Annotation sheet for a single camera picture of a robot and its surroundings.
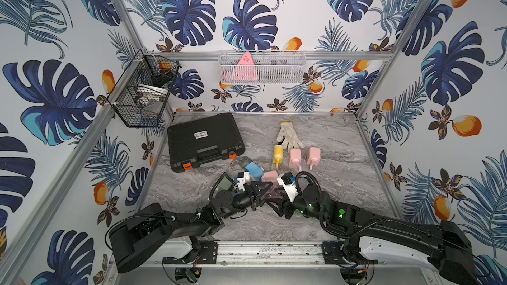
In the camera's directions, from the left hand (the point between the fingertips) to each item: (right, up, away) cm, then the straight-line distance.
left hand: (273, 185), depth 69 cm
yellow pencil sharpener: (+5, +8, +26) cm, 27 cm away
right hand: (-1, -4, +3) cm, 5 cm away
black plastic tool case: (-28, +16, +32) cm, 46 cm away
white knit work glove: (+12, +19, +41) cm, 46 cm away
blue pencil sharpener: (-7, +1, +24) cm, 25 cm away
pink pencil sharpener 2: (+22, +7, +26) cm, 35 cm away
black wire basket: (-55, +33, +15) cm, 66 cm away
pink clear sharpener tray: (+1, -4, +4) cm, 5 cm away
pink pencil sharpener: (+13, +7, +26) cm, 29 cm away
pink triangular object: (-11, +47, +21) cm, 53 cm away
